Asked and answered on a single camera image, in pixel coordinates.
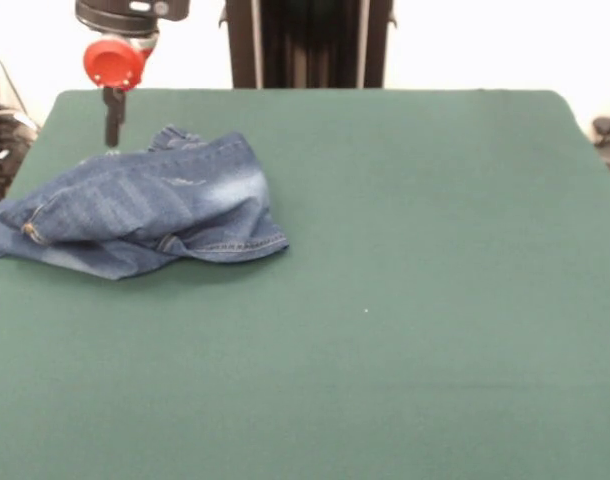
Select blue denim jeans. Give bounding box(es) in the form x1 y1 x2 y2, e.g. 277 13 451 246
0 124 290 281

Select thin grey cable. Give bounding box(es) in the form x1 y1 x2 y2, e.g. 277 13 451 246
0 40 39 134

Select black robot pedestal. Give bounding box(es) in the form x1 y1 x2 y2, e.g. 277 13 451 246
219 0 400 90

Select dark green table cloth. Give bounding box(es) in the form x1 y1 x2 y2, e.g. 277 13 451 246
0 88 610 480

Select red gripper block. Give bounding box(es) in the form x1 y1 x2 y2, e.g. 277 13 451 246
82 32 159 149

